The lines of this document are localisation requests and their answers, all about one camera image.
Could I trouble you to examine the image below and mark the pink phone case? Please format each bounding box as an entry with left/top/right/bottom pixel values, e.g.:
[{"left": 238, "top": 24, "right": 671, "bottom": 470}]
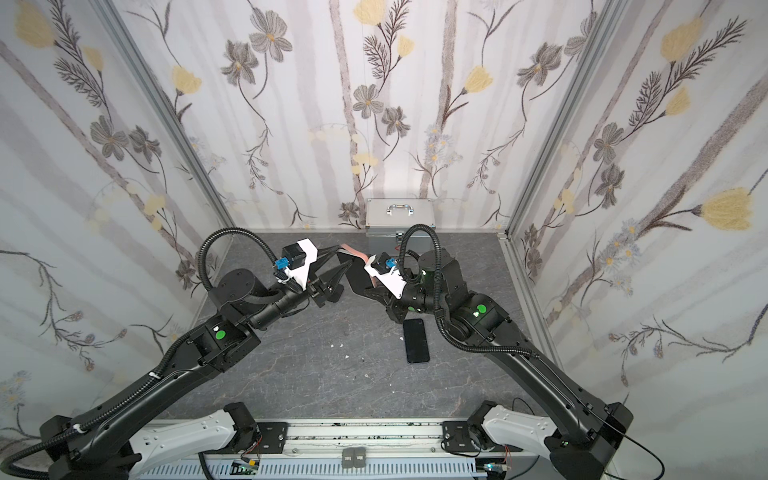
[{"left": 340, "top": 243, "right": 376, "bottom": 265}]

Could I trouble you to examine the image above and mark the blue phone black screen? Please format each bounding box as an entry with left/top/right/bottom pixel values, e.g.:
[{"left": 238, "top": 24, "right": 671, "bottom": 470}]
[{"left": 403, "top": 318, "right": 430, "bottom": 364}]

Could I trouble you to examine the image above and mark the black phone with pink edge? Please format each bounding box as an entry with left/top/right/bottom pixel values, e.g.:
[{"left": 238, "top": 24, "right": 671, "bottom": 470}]
[{"left": 337, "top": 251, "right": 374, "bottom": 296}]

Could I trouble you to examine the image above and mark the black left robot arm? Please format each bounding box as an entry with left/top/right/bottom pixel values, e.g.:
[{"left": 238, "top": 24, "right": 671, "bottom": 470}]
[{"left": 41, "top": 248, "right": 353, "bottom": 479}]

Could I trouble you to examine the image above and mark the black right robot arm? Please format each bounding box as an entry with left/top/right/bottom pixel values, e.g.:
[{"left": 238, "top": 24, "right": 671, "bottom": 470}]
[{"left": 347, "top": 251, "right": 633, "bottom": 479}]

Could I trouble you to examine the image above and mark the silver aluminium first aid case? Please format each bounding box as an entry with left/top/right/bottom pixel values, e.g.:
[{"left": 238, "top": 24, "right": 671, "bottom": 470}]
[{"left": 366, "top": 198, "right": 436, "bottom": 257}]

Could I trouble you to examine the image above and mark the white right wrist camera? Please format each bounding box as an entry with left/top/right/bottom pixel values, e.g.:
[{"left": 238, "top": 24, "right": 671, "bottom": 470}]
[{"left": 364, "top": 253, "right": 406, "bottom": 299}]

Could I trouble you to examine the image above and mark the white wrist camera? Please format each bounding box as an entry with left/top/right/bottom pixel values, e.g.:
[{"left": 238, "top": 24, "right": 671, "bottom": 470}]
[
  {"left": 274, "top": 239, "right": 318, "bottom": 292},
  {"left": 364, "top": 253, "right": 406, "bottom": 299}
]

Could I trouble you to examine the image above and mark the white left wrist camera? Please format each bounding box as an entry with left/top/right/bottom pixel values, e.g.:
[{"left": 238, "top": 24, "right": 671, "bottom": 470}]
[{"left": 274, "top": 239, "right": 318, "bottom": 292}]

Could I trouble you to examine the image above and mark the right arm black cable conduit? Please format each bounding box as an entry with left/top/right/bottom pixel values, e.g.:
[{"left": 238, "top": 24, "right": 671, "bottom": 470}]
[{"left": 398, "top": 224, "right": 535, "bottom": 358}]

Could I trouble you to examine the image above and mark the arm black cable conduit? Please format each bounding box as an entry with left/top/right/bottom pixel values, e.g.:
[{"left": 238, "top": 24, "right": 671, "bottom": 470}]
[
  {"left": 0, "top": 226, "right": 283, "bottom": 480},
  {"left": 398, "top": 224, "right": 535, "bottom": 358}
]

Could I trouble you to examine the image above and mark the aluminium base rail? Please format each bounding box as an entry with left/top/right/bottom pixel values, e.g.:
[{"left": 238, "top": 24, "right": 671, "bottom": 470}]
[{"left": 128, "top": 418, "right": 541, "bottom": 480}]

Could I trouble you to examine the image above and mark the white vented cable duct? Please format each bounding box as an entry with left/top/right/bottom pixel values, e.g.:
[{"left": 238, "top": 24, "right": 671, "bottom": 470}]
[{"left": 137, "top": 458, "right": 490, "bottom": 480}]

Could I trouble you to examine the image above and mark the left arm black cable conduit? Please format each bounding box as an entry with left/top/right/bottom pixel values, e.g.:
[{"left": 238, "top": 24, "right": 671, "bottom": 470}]
[{"left": 0, "top": 226, "right": 283, "bottom": 480}]

